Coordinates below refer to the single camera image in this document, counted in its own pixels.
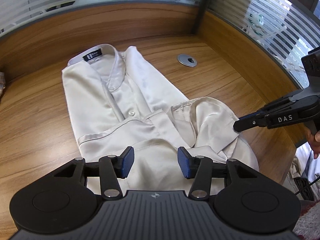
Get grey desk cable grommet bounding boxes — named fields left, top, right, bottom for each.
left=177, top=53, right=198, bottom=68

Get brown patterned satin cloth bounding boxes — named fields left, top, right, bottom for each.
left=0, top=71, right=7, bottom=99

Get glass and wood desk partition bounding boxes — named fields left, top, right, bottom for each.
left=192, top=0, right=320, bottom=150
left=0, top=0, right=208, bottom=80

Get cream satin collared shirt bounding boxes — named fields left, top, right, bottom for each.
left=61, top=44, right=260, bottom=197

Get person's right hand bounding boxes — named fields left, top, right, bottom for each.
left=307, top=129, right=320, bottom=160

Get green printed plastic bag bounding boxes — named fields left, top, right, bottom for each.
left=247, top=12, right=268, bottom=39

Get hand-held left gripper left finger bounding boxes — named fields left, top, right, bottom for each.
left=53, top=146, right=135, bottom=201

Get fuzzy grey red clothing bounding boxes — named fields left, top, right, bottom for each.
left=294, top=200, right=320, bottom=240

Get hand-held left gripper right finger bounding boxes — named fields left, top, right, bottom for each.
left=177, top=146, right=260, bottom=201

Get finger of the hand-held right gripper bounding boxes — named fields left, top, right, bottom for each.
left=234, top=91, right=310, bottom=133

